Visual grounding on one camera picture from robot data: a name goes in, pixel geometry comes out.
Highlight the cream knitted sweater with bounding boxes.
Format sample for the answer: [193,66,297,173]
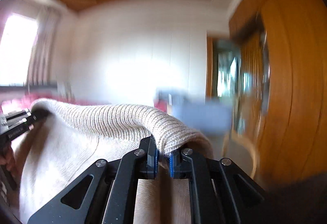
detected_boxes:
[12,99,213,223]

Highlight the person's left hand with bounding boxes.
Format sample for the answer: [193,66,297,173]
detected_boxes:
[0,145,16,172]

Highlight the red ruffled bedspread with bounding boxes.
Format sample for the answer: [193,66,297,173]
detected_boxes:
[1,93,109,113]

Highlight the beige window curtain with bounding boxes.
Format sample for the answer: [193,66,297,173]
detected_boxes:
[27,7,60,85]

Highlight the grey cushioned wooden armchair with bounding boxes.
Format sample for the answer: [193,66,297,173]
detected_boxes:
[154,91,259,179]

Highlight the wooden wardrobe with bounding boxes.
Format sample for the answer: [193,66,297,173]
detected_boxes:
[229,0,326,188]

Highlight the wooden door frame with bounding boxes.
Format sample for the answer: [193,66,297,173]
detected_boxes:
[206,35,241,100]

